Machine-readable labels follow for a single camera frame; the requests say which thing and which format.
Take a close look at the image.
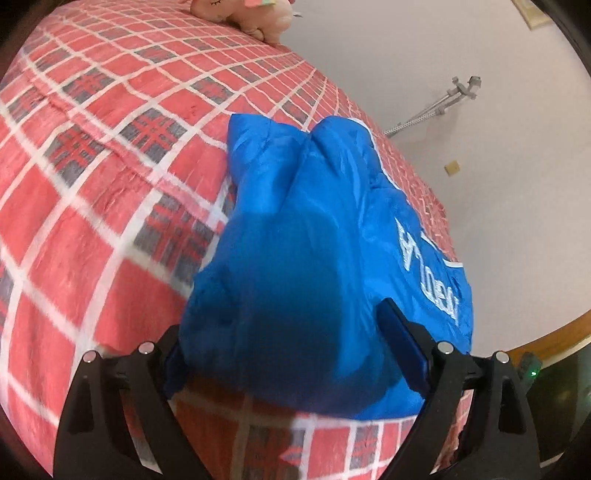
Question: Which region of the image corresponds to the red plaid bed cover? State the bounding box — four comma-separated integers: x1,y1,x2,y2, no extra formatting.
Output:
0,0,477,480

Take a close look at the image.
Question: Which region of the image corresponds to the pink unicorn plush toy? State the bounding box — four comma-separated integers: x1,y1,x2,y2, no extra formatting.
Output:
189,0,296,45

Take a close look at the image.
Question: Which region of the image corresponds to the yellow wall socket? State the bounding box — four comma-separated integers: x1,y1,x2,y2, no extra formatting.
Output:
444,160,461,177

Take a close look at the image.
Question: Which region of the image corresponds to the blue puffer jacket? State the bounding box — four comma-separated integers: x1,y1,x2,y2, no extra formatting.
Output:
178,114,474,420

